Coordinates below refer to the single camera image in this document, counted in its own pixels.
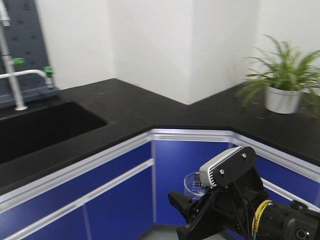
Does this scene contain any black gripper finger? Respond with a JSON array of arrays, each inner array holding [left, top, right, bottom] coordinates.
[[177, 193, 225, 240], [168, 190, 199, 222]]

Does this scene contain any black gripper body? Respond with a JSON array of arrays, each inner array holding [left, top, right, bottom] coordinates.
[[205, 167, 269, 235]]

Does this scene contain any clear glass beaker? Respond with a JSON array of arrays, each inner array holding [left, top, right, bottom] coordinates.
[[183, 172, 207, 200]]

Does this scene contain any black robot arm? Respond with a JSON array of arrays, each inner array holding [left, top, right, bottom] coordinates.
[[168, 168, 320, 240]]

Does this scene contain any blue cabinet left bench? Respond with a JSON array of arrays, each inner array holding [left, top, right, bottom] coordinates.
[[0, 132, 155, 240]]

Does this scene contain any white plant pot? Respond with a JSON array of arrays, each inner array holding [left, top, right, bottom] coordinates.
[[264, 86, 302, 114]]

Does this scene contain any green spider plant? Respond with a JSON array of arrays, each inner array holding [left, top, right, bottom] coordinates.
[[235, 36, 320, 116]]

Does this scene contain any black lab sink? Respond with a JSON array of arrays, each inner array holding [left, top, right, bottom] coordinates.
[[0, 101, 108, 164]]

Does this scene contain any grey pegboard drying rack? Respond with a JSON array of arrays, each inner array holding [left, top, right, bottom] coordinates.
[[0, 0, 59, 108]]

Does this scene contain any white lab faucet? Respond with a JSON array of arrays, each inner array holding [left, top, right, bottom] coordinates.
[[0, 0, 54, 111]]

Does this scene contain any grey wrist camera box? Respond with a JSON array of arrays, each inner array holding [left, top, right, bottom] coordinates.
[[199, 146, 257, 187]]

